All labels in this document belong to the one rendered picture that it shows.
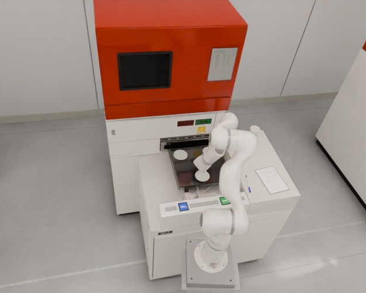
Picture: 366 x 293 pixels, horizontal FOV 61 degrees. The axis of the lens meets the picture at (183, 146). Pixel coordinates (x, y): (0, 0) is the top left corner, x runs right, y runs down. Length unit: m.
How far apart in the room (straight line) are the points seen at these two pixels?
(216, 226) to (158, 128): 0.93
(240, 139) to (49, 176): 2.34
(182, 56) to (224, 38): 0.25
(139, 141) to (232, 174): 0.95
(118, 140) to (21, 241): 1.32
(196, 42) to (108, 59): 0.48
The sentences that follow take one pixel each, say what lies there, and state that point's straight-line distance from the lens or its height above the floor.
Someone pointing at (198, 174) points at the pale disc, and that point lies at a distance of 2.13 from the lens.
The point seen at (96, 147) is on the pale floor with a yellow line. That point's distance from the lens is 3.56.
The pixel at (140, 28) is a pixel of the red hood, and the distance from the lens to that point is 1.69.
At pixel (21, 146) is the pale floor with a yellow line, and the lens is 3.77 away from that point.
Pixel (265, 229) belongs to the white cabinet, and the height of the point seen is 0.60.
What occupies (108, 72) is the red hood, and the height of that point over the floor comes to 1.57.
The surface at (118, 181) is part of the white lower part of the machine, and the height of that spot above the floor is 0.54.
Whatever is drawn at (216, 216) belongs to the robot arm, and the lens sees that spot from 1.48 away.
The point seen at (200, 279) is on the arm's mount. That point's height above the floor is 0.88.
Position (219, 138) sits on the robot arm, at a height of 1.56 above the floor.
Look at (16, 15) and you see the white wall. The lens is 3.40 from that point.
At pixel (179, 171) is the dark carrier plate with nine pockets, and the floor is 0.90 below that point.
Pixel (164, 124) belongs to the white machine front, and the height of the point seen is 1.11.
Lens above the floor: 2.52
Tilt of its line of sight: 45 degrees down
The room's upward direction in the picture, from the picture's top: 7 degrees clockwise
